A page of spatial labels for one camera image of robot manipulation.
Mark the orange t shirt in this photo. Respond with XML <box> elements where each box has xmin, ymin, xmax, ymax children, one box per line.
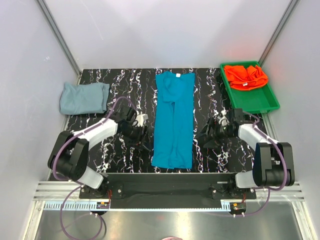
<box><xmin>223</xmin><ymin>65</ymin><xmax>269</xmax><ymax>91</ymax></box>

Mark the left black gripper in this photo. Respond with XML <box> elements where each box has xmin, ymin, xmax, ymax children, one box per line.
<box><xmin>120</xmin><ymin>124</ymin><xmax>151</xmax><ymax>151</ymax></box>

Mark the aluminium rail frame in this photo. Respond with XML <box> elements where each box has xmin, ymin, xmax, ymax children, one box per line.
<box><xmin>24</xmin><ymin>181</ymin><xmax>318</xmax><ymax>240</ymax></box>

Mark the left black connector box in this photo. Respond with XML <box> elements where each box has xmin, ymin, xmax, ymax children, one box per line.
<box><xmin>96</xmin><ymin>200</ymin><xmax>111</xmax><ymax>211</ymax></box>

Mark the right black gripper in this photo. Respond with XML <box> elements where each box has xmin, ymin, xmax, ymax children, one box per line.
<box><xmin>194</xmin><ymin>116</ymin><xmax>235</xmax><ymax>150</ymax></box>

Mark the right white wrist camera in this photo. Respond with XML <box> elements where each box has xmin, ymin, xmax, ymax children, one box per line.
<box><xmin>217</xmin><ymin>110</ymin><xmax>229</xmax><ymax>127</ymax></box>

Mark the right black connector box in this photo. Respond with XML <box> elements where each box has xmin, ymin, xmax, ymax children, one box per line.
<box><xmin>230</xmin><ymin>201</ymin><xmax>247</xmax><ymax>215</ymax></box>

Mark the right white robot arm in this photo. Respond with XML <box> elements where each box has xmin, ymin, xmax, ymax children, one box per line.
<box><xmin>196</xmin><ymin>108</ymin><xmax>295</xmax><ymax>199</ymax></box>

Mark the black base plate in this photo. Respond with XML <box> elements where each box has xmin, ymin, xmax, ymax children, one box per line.
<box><xmin>79</xmin><ymin>173</ymin><xmax>257</xmax><ymax>211</ymax></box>

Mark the teal blue t shirt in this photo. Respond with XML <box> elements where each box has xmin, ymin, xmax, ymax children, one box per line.
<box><xmin>151</xmin><ymin>71</ymin><xmax>196</xmax><ymax>169</ymax></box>

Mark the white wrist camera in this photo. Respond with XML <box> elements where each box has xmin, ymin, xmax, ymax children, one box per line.
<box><xmin>132</xmin><ymin>114</ymin><xmax>149</xmax><ymax>127</ymax></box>
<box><xmin>217</xmin><ymin>110</ymin><xmax>229</xmax><ymax>127</ymax></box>

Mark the folded grey-blue t shirt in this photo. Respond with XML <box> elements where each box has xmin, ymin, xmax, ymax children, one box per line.
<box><xmin>59</xmin><ymin>82</ymin><xmax>110</xmax><ymax>115</ymax></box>

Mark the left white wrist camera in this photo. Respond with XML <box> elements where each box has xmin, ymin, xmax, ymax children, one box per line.
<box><xmin>132</xmin><ymin>114</ymin><xmax>149</xmax><ymax>127</ymax></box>

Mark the black marble pattern mat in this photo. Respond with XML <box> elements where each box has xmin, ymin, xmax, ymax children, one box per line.
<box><xmin>79</xmin><ymin>68</ymin><xmax>254</xmax><ymax>174</ymax></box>

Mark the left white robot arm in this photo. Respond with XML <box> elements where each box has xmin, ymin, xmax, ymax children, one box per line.
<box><xmin>47</xmin><ymin>106</ymin><xmax>150</xmax><ymax>199</ymax></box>

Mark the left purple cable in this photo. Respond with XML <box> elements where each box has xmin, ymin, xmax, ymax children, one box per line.
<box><xmin>51</xmin><ymin>96</ymin><xmax>137</xmax><ymax>239</ymax></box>

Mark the black connector box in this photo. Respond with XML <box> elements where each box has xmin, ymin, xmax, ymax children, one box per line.
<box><xmin>96</xmin><ymin>200</ymin><xmax>111</xmax><ymax>211</ymax></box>
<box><xmin>230</xmin><ymin>201</ymin><xmax>247</xmax><ymax>215</ymax></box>

